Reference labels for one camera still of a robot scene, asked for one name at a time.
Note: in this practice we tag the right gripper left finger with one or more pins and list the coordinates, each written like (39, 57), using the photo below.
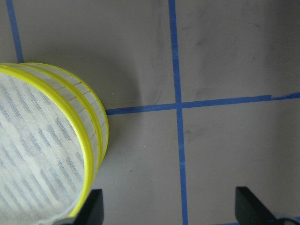
(91, 213)

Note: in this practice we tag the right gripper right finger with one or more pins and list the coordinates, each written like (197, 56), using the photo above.
(249, 210)

